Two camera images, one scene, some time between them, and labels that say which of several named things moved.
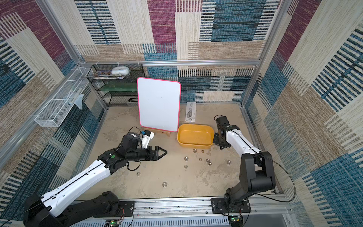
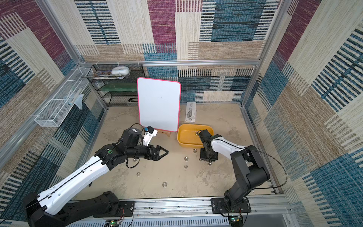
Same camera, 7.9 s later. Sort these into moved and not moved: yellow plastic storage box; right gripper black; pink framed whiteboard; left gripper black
Moved: right gripper black
Not moved: left gripper black; yellow plastic storage box; pink framed whiteboard
